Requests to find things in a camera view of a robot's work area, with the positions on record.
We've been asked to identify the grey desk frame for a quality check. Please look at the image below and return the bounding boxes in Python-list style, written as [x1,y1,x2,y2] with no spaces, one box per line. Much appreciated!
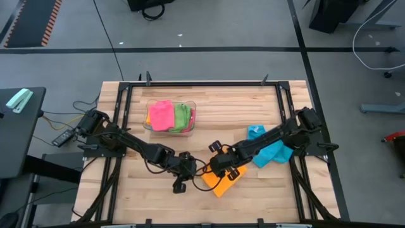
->
[344,0,402,31]

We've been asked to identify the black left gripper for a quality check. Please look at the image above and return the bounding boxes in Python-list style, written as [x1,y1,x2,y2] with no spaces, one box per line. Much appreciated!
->
[170,151,199,194]

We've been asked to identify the yellow cable beside table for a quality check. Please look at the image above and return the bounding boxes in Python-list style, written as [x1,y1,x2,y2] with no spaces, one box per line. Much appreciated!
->
[42,112,85,131]

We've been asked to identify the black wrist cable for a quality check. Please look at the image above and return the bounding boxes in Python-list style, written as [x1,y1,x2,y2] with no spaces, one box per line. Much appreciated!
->
[144,157,209,177]
[191,163,224,193]

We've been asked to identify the orange microfiber towel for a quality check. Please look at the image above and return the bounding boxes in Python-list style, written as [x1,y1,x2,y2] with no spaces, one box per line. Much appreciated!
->
[201,164,248,198]

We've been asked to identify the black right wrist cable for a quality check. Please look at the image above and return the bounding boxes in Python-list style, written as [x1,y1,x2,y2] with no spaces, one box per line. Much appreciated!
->
[191,163,224,193]

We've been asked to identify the white floor cable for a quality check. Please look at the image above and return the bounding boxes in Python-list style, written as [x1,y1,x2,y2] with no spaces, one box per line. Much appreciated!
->
[352,0,405,72]

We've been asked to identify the black power adapter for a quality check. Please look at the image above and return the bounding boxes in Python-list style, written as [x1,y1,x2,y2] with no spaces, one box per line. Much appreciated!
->
[51,129,77,148]

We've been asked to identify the grey desk foot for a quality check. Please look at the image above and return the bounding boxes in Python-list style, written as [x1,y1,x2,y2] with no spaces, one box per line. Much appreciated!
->
[360,103,405,115]

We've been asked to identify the black cable beside table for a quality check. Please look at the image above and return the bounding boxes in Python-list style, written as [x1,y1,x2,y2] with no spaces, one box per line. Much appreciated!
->
[72,94,101,115]

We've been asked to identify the black computer case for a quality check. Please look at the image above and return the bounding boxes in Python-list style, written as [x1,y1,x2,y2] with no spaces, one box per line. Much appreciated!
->
[308,0,370,35]

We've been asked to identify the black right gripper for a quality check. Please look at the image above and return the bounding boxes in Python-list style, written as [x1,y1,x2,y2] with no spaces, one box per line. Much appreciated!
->
[208,140,242,182]

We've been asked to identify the thin black floor cable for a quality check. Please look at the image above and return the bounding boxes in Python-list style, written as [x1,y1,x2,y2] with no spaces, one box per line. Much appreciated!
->
[92,0,125,82]

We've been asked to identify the green microfiber towel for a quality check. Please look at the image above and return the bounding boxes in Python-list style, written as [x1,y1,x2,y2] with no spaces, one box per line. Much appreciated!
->
[169,103,192,133]

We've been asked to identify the black mat with orange edge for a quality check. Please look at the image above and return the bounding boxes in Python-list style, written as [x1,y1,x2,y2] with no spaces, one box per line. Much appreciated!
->
[2,0,63,49]

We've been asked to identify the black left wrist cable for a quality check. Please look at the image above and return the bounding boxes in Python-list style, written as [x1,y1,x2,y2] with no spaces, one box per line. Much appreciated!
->
[144,157,209,177]

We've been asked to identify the blue microfiber towel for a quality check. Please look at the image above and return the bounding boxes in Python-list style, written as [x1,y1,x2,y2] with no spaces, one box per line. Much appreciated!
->
[247,124,294,168]

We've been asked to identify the black cable loop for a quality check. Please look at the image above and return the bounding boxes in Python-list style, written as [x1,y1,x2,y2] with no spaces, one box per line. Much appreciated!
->
[140,3,166,22]

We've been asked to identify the mint green stapler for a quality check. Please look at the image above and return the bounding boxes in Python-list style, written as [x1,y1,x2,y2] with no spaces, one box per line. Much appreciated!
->
[5,87,34,114]

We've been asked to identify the black box on floor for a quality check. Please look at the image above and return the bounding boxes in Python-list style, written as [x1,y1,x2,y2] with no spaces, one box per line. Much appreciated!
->
[127,0,175,13]

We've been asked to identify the pink microfiber towel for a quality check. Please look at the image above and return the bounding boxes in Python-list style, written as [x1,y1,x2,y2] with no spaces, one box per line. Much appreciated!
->
[148,99,176,132]
[183,108,197,133]

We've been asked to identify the dark grey round object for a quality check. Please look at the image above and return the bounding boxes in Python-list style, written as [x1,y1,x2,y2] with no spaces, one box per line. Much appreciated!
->
[0,212,19,228]

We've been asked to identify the red object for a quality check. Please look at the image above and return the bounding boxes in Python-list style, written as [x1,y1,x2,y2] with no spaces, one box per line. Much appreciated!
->
[381,129,405,143]

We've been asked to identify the black side table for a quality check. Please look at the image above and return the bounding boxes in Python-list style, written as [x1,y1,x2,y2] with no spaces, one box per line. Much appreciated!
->
[0,86,47,181]

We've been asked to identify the clear plastic bin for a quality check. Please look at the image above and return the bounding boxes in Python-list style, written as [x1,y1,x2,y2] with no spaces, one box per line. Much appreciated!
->
[142,99,197,137]

